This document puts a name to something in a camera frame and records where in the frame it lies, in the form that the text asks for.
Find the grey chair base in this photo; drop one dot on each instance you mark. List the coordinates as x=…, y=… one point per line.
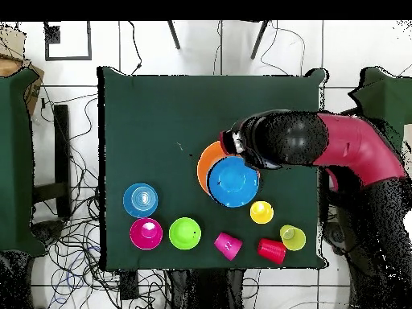
x=334, y=236
x=48, y=231

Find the pink bowl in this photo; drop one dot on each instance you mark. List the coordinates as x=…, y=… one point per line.
x=141, y=239

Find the pale yellow cup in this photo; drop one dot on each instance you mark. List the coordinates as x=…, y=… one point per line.
x=296, y=243

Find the dark green table cloth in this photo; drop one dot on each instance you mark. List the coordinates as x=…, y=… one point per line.
x=209, y=106

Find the green cloth side table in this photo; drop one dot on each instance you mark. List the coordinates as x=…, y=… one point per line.
x=16, y=161
x=386, y=96

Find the large blue bowl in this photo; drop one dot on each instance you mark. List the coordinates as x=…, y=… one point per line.
x=233, y=183

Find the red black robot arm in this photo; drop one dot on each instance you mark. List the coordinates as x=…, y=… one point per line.
x=354, y=145

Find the black metal frame bar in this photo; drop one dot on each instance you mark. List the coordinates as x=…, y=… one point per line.
x=61, y=145

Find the green bowl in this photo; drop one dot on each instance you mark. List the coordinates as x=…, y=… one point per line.
x=183, y=233

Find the red cup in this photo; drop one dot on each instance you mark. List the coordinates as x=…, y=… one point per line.
x=272, y=251

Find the light blue shallow bowl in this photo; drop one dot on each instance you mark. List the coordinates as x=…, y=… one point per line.
x=132, y=206

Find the camera tripod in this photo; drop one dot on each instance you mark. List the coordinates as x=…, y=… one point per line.
x=173, y=35

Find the black square floor frame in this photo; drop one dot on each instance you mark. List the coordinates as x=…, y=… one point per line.
x=67, y=58

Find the large orange bowl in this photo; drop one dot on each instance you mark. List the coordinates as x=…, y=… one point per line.
x=209, y=157

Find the pink cup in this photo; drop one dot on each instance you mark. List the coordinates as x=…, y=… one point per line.
x=228, y=246

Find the cardboard box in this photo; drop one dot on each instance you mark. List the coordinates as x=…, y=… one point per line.
x=32, y=93

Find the small yellow orange cup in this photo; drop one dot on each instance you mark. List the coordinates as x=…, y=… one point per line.
x=261, y=212

